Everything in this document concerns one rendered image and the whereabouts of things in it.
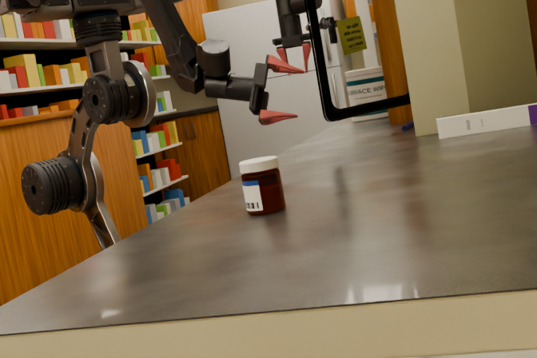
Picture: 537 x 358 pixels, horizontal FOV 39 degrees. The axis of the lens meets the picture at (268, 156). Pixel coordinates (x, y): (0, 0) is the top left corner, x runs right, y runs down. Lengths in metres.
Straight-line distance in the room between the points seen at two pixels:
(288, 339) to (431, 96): 1.05
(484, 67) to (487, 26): 0.08
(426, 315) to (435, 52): 1.05
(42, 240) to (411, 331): 3.35
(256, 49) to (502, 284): 6.19
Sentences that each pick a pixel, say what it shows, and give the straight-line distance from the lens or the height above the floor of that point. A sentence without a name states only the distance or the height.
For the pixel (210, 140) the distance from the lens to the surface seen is 6.97.
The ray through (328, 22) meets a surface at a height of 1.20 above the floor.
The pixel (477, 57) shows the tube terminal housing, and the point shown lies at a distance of 1.55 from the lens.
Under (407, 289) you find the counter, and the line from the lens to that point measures 0.53.
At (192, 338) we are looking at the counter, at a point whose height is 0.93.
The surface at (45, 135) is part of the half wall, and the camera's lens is 3.93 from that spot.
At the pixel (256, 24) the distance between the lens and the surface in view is 6.66.
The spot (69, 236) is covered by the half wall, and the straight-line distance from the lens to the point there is 4.01.
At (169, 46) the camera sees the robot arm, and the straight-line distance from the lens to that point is 1.67.
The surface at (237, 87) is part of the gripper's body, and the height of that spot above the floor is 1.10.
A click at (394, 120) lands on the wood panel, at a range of 1.91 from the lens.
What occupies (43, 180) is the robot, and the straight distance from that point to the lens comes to 2.56.
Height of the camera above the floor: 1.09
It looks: 5 degrees down
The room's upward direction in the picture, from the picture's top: 10 degrees counter-clockwise
